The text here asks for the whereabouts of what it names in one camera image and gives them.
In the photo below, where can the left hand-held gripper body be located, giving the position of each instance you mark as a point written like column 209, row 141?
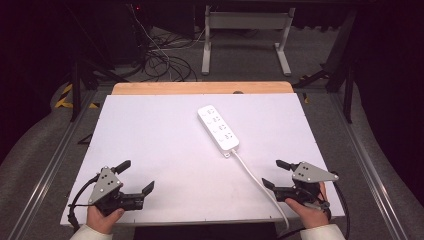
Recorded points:
column 105, row 186

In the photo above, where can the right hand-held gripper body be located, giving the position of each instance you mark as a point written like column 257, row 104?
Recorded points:
column 311, row 174

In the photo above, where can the person's left hand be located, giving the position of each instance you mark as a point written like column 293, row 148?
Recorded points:
column 100, row 221

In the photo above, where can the person's right hand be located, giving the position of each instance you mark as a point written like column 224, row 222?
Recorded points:
column 311, row 216

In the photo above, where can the white table board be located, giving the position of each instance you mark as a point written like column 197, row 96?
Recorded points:
column 166, row 140

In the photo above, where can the white power strip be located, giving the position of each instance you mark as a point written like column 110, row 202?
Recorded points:
column 218, row 130

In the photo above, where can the yellow black hazard tape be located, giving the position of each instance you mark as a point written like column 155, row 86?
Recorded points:
column 65, row 96

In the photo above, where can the black metal stand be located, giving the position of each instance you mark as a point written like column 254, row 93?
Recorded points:
column 345, row 73
column 78, row 83

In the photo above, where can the wooden table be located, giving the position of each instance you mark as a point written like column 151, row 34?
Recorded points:
column 186, row 88

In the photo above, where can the dark equipment cabinet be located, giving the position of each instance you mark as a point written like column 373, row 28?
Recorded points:
column 128, row 33

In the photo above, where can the aluminium floor rail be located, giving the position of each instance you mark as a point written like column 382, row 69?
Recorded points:
column 370, row 166
column 50, row 176

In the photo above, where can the white metal frame stand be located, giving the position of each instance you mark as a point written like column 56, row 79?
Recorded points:
column 246, row 20

